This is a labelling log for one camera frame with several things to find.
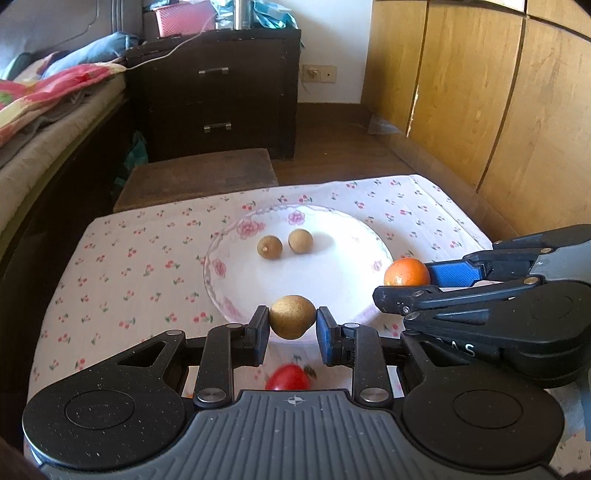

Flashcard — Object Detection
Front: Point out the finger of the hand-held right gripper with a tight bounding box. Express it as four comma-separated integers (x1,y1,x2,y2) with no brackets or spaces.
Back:
373,276,546,325
424,224,591,288

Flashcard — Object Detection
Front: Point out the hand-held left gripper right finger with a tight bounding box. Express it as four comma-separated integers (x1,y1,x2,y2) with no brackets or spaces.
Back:
317,307,446,409

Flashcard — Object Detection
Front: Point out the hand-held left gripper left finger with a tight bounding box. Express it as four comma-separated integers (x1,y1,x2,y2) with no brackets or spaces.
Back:
115,305,271,410

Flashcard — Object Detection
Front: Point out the brown longan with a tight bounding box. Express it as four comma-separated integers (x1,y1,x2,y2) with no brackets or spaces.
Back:
288,229,314,254
257,235,283,259
269,294,317,341

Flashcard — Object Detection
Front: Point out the small orange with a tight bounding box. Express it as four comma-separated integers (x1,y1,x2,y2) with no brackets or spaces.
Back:
383,257,431,288

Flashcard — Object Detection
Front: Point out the red cherry tomato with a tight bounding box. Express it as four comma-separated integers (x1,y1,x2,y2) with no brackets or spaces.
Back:
265,364,312,392

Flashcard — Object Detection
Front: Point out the white floral plate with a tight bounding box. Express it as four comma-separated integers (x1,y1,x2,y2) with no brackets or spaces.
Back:
203,204,394,344

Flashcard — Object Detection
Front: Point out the cherry print tablecloth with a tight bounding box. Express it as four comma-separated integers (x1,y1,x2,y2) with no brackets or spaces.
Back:
28,174,591,462

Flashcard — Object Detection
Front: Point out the clear plastic bag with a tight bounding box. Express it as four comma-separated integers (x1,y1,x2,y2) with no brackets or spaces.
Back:
369,115,407,136

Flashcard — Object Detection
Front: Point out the brown wooden stool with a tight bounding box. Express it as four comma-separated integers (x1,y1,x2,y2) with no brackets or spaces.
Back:
113,148,279,214

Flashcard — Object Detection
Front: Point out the wooden wardrobe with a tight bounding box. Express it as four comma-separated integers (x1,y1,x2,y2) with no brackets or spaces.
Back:
360,0,591,241

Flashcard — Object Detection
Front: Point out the green bag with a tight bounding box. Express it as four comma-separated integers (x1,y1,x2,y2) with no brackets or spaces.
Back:
121,131,149,178

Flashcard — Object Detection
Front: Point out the dark wooden nightstand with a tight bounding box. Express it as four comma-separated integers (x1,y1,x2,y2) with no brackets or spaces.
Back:
126,28,302,163

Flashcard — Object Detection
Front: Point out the bed with beige mattress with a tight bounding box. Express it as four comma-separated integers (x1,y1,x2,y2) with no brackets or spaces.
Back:
0,69,136,301

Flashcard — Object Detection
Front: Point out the teal bag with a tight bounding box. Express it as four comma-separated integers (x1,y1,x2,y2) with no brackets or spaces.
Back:
252,0,298,30

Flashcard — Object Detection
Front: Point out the metal thermos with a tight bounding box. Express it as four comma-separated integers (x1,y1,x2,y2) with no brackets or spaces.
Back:
233,0,253,29

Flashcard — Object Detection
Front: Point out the pink plastic basket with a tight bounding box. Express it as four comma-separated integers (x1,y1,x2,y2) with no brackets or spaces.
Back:
154,4,218,38

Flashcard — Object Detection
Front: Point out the blue pillow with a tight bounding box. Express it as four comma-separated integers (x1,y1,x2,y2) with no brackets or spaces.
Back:
41,32,139,79

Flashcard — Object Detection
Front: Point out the red floral blanket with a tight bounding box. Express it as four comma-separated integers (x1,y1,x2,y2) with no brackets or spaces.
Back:
0,63,127,148

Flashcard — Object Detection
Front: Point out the green pillow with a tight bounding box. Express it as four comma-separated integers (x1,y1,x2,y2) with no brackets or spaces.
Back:
0,52,34,80

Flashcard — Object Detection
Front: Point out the grey padded headboard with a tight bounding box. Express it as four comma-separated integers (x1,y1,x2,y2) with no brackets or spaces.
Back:
0,0,148,65

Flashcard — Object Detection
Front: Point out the wall socket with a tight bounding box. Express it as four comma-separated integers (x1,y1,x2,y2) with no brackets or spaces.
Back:
301,65,337,85

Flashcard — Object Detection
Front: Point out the white cable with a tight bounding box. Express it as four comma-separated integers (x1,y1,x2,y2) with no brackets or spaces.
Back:
126,9,220,71

